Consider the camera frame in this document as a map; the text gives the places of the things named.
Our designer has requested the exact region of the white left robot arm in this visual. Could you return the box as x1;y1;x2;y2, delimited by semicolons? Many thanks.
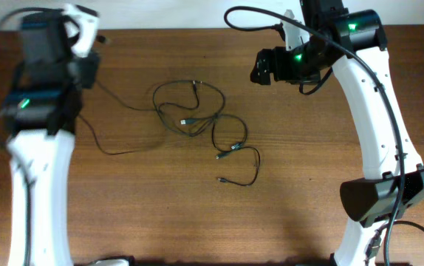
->
0;4;100;265

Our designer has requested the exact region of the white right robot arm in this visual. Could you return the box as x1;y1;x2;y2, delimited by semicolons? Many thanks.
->
250;1;424;265

